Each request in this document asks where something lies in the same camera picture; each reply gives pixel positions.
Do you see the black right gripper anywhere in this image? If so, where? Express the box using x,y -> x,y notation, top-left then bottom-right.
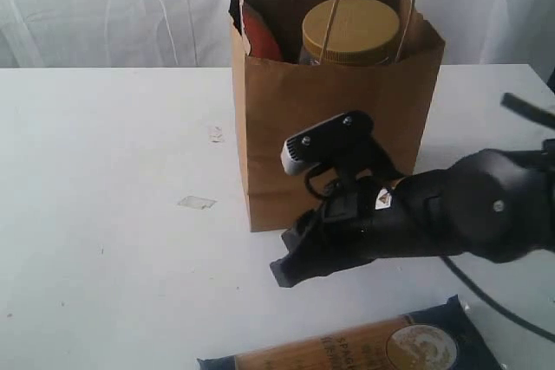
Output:
270,110 -> 464,289

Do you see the brown paper bag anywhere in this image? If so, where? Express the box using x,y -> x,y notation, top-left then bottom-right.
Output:
228,0 -> 445,232

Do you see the nut jar gold lid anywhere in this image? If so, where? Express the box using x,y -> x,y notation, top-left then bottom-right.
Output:
298,0 -> 401,67

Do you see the brown red paper pouch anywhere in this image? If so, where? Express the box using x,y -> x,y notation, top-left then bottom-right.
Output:
239,0 -> 283,62

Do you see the spaghetti packet dark blue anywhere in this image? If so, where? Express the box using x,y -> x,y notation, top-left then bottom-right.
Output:
198,295 -> 502,370

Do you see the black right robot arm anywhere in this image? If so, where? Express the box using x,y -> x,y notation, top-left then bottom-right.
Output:
271,111 -> 554,288

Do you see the clear tape scrap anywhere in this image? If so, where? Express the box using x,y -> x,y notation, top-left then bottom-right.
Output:
178,195 -> 217,210

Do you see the white backdrop curtain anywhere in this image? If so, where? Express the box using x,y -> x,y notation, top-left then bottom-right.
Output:
1,0 -> 554,78

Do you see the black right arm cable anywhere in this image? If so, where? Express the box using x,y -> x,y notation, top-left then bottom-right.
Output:
441,92 -> 555,339

